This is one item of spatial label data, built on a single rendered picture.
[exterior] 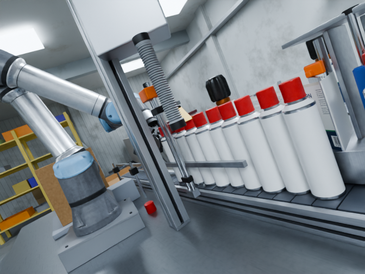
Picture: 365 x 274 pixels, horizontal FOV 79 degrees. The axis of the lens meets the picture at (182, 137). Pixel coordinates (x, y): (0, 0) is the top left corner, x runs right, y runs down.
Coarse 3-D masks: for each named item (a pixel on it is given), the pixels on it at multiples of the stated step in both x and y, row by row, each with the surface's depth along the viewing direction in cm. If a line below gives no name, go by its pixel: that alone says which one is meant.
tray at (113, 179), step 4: (124, 168) 172; (128, 168) 173; (120, 172) 170; (124, 172) 171; (112, 176) 166; (116, 176) 168; (108, 180) 165; (112, 180) 162; (116, 180) 156; (112, 184) 148
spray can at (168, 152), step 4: (160, 128) 74; (160, 132) 75; (164, 136) 75; (164, 140) 74; (164, 144) 74; (164, 148) 75; (168, 148) 74; (168, 152) 74; (168, 156) 75; (172, 156) 74; (172, 160) 75; (176, 168) 75; (176, 172) 76; (180, 176) 75; (180, 180) 76
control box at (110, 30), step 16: (80, 0) 46; (96, 0) 46; (112, 0) 46; (128, 0) 46; (144, 0) 46; (80, 16) 46; (96, 16) 46; (112, 16) 46; (128, 16) 46; (144, 16) 46; (160, 16) 46; (96, 32) 47; (112, 32) 47; (128, 32) 47; (160, 32) 49; (96, 48) 47; (112, 48) 47; (128, 48) 50
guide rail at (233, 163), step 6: (168, 162) 76; (174, 162) 72; (186, 162) 65; (192, 162) 62; (198, 162) 60; (204, 162) 57; (210, 162) 55; (216, 162) 53; (222, 162) 51; (228, 162) 49; (234, 162) 48; (240, 162) 46; (246, 162) 46
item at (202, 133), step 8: (200, 112) 57; (200, 120) 56; (200, 128) 56; (208, 128) 56; (200, 136) 56; (208, 136) 56; (200, 144) 57; (208, 144) 56; (208, 152) 57; (216, 152) 56; (208, 160) 58; (216, 168) 57; (216, 176) 58; (224, 176) 57; (216, 184) 60; (224, 184) 57
